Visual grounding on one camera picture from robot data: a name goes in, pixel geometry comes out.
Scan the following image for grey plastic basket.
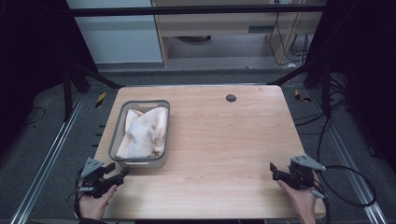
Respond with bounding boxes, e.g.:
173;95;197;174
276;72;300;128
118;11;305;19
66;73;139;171
107;99;172;170

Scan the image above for black metal stand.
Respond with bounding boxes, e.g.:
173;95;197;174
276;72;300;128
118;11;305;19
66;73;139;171
61;61;126;123
266;59;333;119

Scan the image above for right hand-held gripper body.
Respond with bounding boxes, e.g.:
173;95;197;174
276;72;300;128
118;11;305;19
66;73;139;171
279;154;327;200

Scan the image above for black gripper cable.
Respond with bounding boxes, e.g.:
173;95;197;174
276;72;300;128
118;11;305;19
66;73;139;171
315;164;377;224
72;167;86;220

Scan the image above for thin black floor cable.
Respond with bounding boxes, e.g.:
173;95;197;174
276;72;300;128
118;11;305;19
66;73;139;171
21;105;47;127

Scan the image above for white cabinet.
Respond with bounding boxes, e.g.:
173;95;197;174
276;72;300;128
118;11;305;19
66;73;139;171
65;0;164;65

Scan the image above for aluminium floor rail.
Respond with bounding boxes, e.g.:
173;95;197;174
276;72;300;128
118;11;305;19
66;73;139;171
308;88;389;224
8;92;88;224

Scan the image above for person's right hand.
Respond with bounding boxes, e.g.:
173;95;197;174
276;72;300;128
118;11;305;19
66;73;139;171
276;171;322;224

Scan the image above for white cloth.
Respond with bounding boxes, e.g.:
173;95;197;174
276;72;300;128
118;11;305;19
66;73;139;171
115;106;170;160

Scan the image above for black floor cables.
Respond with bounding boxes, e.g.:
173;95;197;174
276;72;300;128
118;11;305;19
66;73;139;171
293;73;354;164

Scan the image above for yellow black tape marker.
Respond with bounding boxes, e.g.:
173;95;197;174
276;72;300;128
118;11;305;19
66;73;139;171
293;89;313;104
94;91;107;109

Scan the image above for light wooden desk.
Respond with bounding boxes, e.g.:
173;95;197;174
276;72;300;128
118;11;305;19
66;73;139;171
150;0;328;68

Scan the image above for dark curtain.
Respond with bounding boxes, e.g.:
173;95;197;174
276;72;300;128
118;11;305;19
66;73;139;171
0;0;94;157
306;0;396;172

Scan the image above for hanging black cables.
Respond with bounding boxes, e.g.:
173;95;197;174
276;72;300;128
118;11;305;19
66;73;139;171
268;11;310;67

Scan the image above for black frame crossbar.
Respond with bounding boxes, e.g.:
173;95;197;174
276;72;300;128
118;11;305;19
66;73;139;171
66;4;329;18

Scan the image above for person's left hand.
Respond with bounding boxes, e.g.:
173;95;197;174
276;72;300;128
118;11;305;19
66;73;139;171
78;184;119;221

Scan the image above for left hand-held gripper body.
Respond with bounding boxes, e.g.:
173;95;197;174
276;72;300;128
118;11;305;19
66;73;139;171
76;157;120;199

